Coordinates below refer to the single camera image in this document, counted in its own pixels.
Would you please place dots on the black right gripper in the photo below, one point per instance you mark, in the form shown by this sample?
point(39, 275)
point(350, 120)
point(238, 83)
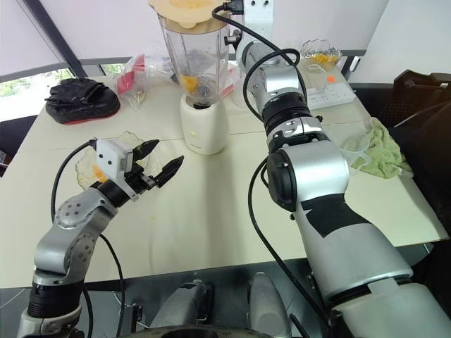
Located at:
point(233, 37)

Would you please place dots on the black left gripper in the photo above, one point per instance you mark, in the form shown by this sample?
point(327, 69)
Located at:
point(141, 179)

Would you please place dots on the clear blender jar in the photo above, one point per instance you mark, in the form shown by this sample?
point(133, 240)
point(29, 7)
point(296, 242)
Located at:
point(192, 53)

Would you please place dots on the cream blender lid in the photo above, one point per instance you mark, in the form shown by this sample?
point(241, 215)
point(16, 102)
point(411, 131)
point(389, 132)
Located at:
point(183, 12)

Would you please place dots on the orange segment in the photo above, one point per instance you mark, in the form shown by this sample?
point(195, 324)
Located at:
point(98, 173)
point(189, 84)

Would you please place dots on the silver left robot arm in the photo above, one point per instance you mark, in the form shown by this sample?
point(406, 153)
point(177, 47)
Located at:
point(77, 218)

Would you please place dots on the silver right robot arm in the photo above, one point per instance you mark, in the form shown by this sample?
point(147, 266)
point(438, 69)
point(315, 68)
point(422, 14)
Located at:
point(317, 176)

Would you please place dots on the cream blender base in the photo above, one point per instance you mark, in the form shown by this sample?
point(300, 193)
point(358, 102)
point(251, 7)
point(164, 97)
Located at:
point(204, 126)

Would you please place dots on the wavy clear glass bowl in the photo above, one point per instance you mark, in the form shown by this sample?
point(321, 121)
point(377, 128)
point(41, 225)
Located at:
point(84, 174)

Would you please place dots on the plastic bag with red items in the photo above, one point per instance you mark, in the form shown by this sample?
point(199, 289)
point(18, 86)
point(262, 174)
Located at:
point(134, 77)

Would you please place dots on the glass bowl with orange pieces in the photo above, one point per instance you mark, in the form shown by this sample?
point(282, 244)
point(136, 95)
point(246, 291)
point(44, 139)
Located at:
point(320, 56)

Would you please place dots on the clear glass flask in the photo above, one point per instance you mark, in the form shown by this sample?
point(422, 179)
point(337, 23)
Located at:
point(317, 79)

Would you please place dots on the white power strip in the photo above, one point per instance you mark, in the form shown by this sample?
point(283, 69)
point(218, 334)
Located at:
point(331, 95)

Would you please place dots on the clear plastic cups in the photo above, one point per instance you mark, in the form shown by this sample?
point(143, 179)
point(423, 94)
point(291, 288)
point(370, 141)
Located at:
point(356, 144)

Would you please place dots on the green towel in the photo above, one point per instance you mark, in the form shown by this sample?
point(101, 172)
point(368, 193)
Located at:
point(380, 155)

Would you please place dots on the black chair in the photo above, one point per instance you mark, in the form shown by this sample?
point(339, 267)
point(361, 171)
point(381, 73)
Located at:
point(423, 102)

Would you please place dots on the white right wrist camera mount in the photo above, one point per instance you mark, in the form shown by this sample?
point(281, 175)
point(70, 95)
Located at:
point(259, 21)

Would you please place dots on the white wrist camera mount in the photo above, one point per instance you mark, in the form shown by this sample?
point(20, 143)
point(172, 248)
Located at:
point(259, 21)
point(112, 151)

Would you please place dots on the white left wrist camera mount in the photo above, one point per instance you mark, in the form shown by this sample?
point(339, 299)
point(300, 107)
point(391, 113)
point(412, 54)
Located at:
point(112, 151)

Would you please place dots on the black metal table bracket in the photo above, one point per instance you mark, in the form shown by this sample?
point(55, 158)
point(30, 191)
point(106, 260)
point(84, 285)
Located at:
point(311, 281)
point(137, 313)

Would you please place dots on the black window frame post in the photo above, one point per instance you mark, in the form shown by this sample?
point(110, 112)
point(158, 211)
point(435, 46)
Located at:
point(53, 35)

